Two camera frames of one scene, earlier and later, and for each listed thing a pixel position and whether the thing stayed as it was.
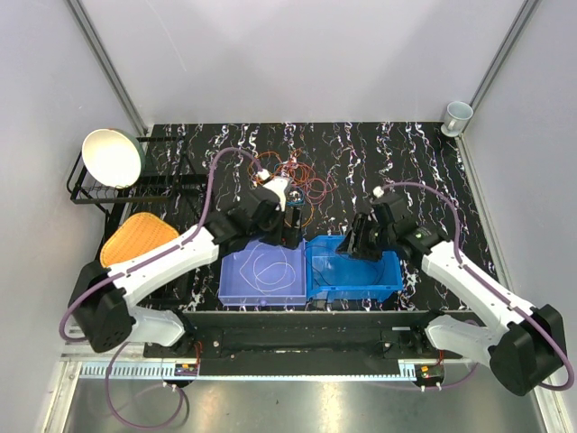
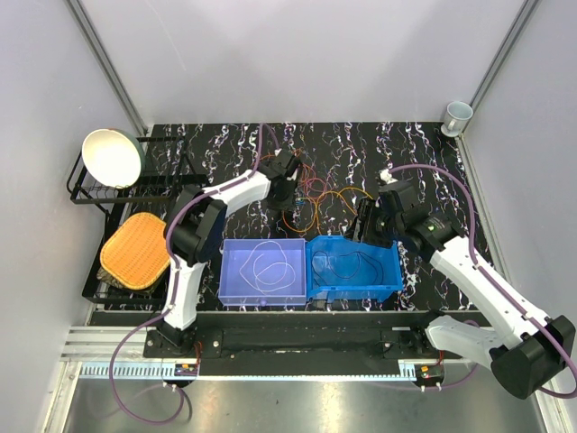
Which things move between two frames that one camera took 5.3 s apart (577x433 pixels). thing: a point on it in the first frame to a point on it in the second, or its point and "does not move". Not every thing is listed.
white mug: (456, 117) does not move
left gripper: (289, 236) to (289, 202)
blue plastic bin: (331, 272) does not move
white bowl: (114, 157) does not move
